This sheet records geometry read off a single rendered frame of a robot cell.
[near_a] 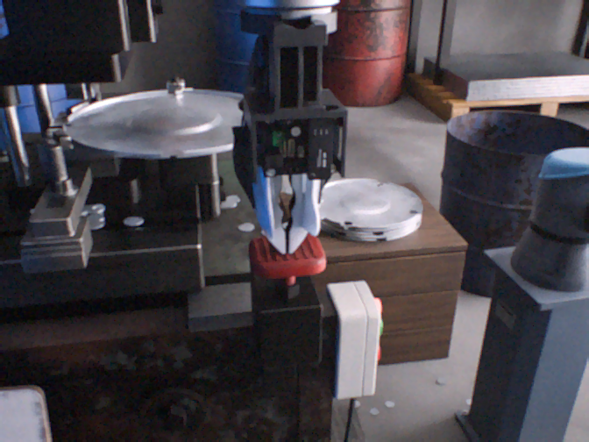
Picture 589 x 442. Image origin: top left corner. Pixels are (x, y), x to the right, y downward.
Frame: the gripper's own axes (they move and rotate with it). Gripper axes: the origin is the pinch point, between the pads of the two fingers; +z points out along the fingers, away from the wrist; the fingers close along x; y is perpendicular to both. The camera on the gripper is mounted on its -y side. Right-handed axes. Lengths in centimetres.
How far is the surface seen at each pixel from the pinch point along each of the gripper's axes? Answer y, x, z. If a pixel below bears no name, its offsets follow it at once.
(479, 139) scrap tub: -125, 86, 38
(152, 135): -26.9, -13.1, -1.6
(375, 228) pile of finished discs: -69, 33, 38
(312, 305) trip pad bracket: 2.8, 2.1, 6.2
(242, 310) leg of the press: -6.2, -4.0, 12.5
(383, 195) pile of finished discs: -87, 40, 38
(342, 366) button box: -5.3, 7.7, 21.4
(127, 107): -40.7, -17.3, -1.6
